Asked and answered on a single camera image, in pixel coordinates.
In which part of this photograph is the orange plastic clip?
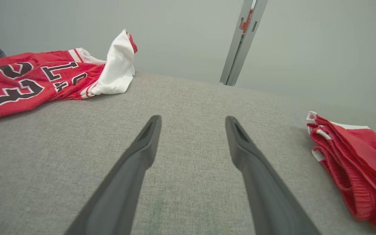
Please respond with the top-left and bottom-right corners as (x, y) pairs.
(239, 8), (253, 34)

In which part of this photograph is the red jersey number 23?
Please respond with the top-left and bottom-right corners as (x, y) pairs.
(0, 29), (138, 124)

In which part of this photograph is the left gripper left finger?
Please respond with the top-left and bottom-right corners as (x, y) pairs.
(64, 115), (162, 235)

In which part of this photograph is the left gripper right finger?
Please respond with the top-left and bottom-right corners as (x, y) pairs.
(225, 116), (321, 235)

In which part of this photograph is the red garments stack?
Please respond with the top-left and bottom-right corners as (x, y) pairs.
(306, 111), (376, 233)

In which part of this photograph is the grey metal upright post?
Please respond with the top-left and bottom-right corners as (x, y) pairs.
(219, 0), (269, 86)

